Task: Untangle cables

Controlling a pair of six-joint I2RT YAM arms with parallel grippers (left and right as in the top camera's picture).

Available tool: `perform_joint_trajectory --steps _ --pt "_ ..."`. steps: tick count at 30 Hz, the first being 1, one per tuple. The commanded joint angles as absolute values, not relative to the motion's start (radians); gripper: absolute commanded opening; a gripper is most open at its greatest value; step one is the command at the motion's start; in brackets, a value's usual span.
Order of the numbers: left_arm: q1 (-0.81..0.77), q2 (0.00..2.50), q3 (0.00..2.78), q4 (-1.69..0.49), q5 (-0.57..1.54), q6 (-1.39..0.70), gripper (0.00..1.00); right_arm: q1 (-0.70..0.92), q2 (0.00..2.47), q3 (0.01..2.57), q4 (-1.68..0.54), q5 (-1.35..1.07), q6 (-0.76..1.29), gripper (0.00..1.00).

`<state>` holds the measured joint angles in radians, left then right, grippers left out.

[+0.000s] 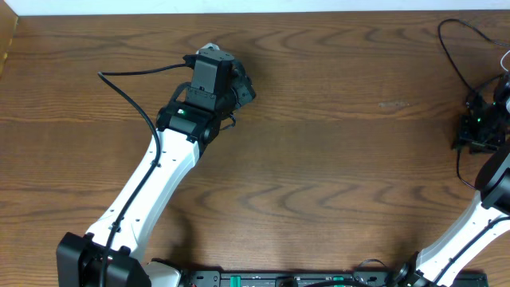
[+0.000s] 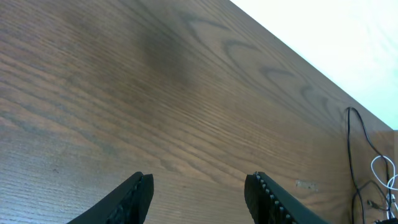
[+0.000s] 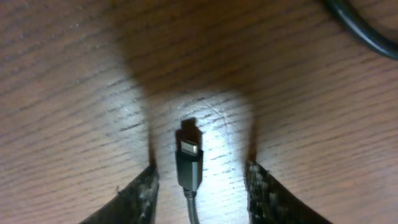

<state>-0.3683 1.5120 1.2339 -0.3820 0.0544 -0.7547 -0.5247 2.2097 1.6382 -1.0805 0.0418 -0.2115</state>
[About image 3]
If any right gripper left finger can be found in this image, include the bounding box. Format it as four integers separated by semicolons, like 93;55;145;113
81;166;159;224

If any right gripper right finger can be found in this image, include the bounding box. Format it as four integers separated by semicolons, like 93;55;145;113
245;161;330;224

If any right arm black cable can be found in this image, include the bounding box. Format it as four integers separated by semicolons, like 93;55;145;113
323;0;398;61

